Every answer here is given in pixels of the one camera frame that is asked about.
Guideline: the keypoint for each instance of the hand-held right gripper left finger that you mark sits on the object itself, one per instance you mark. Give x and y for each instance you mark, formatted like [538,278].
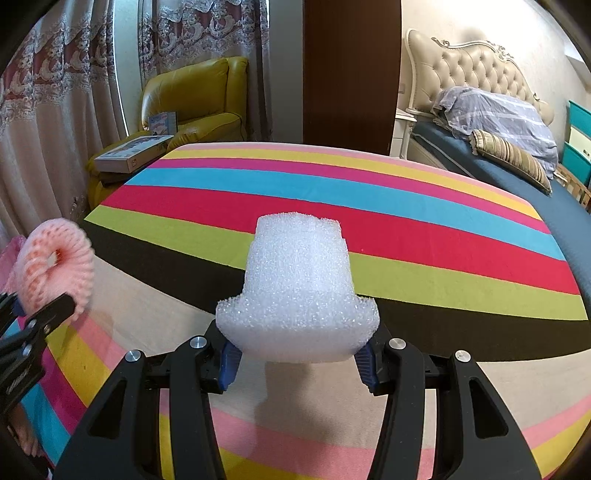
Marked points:
[228,369]

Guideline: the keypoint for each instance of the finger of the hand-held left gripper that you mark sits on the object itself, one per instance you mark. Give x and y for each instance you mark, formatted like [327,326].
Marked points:
[18,308]
[51,314]

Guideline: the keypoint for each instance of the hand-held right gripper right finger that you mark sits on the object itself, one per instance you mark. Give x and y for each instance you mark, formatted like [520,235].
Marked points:
[367,369]

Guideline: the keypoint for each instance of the pink foam fruit net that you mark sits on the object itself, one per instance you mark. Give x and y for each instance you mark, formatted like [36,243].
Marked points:
[69,263]

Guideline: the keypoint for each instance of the round white foam piece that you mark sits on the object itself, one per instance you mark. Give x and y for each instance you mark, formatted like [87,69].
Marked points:
[295,295]

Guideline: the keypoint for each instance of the flat printed game box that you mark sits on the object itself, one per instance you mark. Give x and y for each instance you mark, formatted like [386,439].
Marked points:
[131,152]

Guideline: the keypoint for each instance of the lace patterned curtain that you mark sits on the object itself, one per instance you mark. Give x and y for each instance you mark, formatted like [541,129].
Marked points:
[51,115]
[203,37]

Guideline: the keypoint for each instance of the small blue picture box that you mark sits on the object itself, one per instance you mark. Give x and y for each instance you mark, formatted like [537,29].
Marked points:
[162,122]

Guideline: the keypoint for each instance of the white nightstand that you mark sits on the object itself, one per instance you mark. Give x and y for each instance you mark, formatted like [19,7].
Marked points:
[401,134]

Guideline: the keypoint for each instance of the blue bed mattress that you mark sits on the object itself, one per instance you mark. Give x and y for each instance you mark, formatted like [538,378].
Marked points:
[554,221]

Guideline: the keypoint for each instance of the gold striped pillow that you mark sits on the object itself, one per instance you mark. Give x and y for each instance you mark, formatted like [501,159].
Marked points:
[512,159]

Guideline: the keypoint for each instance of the yellow leather armchair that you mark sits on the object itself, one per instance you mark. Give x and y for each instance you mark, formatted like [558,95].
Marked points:
[194,92]

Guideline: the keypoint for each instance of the brown wooden wardrobe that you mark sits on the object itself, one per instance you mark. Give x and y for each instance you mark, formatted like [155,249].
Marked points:
[351,74]

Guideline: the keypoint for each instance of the stack of plastic storage boxes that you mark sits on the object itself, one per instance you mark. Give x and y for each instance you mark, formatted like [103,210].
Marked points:
[579,138]

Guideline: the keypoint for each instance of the beige tufted bed headboard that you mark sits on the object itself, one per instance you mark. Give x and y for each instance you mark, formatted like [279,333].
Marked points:
[471,64]

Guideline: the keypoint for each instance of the wooden crib rail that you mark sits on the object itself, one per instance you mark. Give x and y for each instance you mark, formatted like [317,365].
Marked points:
[575,184]

